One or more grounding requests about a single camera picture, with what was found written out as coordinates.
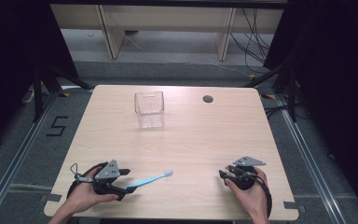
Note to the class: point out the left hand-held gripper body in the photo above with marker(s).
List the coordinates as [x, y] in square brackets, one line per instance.
[107, 172]

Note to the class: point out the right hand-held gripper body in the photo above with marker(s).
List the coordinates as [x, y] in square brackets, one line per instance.
[245, 177]

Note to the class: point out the blue toothbrush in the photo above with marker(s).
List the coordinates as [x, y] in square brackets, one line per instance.
[150, 179]

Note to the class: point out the person's right hand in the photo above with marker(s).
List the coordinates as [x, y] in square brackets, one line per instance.
[256, 196]

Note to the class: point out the person's left hand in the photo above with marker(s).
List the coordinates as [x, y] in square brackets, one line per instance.
[85, 194]

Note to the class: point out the clear plastic container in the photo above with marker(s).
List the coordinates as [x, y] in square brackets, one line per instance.
[149, 109]

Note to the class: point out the black metal stand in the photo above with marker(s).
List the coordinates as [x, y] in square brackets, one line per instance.
[38, 93]
[292, 96]

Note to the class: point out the black curtain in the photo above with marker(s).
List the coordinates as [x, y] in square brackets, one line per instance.
[15, 62]
[338, 77]

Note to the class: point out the metal floor rail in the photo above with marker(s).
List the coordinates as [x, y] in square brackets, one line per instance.
[15, 161]
[310, 155]

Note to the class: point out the beige wooden desk frame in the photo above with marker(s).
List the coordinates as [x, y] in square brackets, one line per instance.
[167, 18]

